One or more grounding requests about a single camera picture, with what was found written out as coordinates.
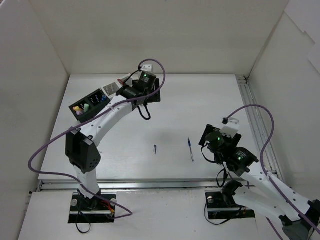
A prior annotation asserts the blue pen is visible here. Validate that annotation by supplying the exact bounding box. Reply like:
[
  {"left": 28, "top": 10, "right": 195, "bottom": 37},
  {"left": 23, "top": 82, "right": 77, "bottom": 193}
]
[{"left": 187, "top": 137, "right": 195, "bottom": 162}]

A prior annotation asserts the green highlighter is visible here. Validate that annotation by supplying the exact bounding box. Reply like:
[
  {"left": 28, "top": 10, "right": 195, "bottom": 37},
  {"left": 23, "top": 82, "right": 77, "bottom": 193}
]
[{"left": 83, "top": 103, "right": 90, "bottom": 113}]

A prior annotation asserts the yellow highlighter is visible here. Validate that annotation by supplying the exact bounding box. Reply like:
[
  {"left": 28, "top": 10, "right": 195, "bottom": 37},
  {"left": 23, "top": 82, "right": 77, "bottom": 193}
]
[{"left": 73, "top": 106, "right": 81, "bottom": 111}]

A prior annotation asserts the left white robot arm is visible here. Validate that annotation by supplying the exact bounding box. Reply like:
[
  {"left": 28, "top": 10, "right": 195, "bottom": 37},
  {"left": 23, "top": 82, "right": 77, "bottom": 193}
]
[{"left": 65, "top": 72, "right": 161, "bottom": 210}]

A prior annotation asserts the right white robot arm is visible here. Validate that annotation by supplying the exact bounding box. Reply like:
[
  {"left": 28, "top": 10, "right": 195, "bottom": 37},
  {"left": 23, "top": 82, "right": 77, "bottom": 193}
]
[{"left": 199, "top": 124, "right": 320, "bottom": 240}]

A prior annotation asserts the white slotted container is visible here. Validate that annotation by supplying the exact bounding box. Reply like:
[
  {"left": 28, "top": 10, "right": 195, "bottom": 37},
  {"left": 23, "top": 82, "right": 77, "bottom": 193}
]
[{"left": 100, "top": 73, "right": 131, "bottom": 99}]

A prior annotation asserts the black slotted container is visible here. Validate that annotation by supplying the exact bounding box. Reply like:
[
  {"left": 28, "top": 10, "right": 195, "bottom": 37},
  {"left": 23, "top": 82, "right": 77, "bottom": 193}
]
[{"left": 69, "top": 88, "right": 111, "bottom": 123}]

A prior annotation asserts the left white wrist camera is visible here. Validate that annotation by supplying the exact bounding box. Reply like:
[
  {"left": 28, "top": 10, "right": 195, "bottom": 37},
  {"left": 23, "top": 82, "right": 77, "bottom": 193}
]
[{"left": 140, "top": 64, "right": 153, "bottom": 72}]

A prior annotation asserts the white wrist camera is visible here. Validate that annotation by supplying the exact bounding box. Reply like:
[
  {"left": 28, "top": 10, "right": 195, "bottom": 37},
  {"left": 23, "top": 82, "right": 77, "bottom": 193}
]
[
  {"left": 140, "top": 64, "right": 153, "bottom": 72},
  {"left": 220, "top": 117, "right": 240, "bottom": 139}
]

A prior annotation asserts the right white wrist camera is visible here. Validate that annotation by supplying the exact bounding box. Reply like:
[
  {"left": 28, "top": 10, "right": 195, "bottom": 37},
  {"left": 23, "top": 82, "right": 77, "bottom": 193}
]
[{"left": 220, "top": 117, "right": 240, "bottom": 139}]

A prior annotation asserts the aluminium front rail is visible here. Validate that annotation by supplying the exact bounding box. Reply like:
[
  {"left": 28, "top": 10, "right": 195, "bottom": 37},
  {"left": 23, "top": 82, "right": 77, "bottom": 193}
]
[{"left": 38, "top": 179, "right": 218, "bottom": 191}]

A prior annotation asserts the aluminium side rail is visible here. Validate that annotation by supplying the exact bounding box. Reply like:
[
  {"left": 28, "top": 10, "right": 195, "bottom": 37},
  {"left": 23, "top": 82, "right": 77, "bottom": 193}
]
[{"left": 235, "top": 75, "right": 284, "bottom": 181}]

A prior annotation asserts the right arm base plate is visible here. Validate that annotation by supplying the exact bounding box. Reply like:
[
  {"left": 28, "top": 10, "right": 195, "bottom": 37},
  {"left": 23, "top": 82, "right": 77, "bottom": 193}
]
[{"left": 204, "top": 191, "right": 256, "bottom": 225}]

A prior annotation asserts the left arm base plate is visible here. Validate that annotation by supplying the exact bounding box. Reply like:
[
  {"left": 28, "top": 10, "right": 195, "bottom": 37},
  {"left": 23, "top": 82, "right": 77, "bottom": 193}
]
[{"left": 68, "top": 193, "right": 116, "bottom": 224}]

